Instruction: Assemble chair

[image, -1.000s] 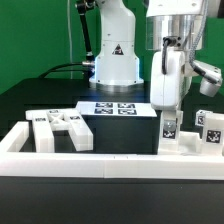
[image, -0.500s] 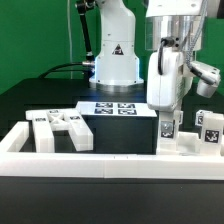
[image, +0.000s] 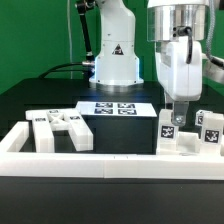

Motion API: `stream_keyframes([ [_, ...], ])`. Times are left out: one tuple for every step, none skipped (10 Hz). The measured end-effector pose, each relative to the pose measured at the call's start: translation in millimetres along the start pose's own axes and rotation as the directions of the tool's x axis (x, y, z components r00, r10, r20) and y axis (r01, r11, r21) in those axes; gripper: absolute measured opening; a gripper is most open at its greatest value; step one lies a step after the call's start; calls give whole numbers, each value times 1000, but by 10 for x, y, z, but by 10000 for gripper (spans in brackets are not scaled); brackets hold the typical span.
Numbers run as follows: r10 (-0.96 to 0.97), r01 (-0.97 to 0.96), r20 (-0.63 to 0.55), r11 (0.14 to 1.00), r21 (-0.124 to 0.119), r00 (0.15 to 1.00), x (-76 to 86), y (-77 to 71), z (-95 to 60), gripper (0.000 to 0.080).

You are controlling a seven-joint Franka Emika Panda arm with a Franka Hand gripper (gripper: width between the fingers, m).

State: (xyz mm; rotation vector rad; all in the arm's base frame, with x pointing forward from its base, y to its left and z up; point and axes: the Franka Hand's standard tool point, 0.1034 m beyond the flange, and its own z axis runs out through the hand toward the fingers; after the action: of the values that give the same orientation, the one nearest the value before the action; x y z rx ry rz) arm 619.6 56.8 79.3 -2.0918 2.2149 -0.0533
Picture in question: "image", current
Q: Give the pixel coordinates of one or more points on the white tagged cube far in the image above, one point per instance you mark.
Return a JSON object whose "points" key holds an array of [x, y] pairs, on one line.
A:
{"points": [[199, 117]]}

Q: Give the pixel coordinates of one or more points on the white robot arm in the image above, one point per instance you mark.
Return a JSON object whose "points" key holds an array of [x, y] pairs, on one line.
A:
{"points": [[181, 30]]}

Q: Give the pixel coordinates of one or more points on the white tag marker sheet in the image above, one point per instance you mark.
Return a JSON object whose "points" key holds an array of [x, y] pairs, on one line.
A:
{"points": [[116, 109]]}

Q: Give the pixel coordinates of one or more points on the white U-shaped fence frame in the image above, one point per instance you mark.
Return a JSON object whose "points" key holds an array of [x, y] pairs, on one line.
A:
{"points": [[13, 162]]}

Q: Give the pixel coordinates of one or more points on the white chair seat block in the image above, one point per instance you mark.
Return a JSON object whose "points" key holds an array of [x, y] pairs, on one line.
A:
{"points": [[188, 144]]}

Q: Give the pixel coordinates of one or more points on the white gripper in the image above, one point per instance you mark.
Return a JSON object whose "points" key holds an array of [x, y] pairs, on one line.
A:
{"points": [[181, 81]]}

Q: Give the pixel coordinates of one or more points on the white chair back frame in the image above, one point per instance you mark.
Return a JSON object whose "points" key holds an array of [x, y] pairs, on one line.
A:
{"points": [[45, 122]]}

